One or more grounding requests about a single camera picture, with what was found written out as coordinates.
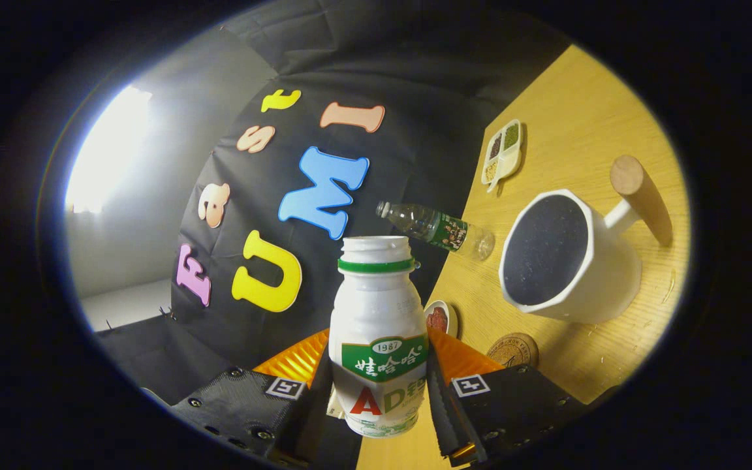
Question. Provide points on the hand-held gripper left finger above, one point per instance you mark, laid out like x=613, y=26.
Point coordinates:
x=314, y=421

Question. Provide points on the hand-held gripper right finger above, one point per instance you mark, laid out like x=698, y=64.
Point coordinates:
x=444, y=418

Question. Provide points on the round cork coaster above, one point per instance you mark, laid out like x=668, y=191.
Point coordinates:
x=513, y=349

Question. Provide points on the white juice bottle green label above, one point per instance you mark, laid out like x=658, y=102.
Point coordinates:
x=376, y=313

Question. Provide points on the clear plastic water bottle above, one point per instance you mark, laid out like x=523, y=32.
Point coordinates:
x=438, y=228

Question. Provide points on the round beige plate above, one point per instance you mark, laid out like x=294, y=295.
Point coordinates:
x=452, y=320

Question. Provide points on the red sausage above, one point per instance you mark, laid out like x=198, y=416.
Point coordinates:
x=441, y=318
x=432, y=320

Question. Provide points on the yellow soybeans pile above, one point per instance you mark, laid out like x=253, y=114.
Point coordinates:
x=491, y=171

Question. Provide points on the white divided tray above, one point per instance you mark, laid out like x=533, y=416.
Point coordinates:
x=508, y=160

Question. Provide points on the dark red beans pile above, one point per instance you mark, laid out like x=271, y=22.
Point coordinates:
x=495, y=147

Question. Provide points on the green mung beans pile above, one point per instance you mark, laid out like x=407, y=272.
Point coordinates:
x=512, y=136

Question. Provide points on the wooden table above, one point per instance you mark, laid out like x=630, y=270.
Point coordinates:
x=578, y=117

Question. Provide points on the black backdrop cloth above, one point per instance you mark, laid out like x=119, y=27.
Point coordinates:
x=415, y=85

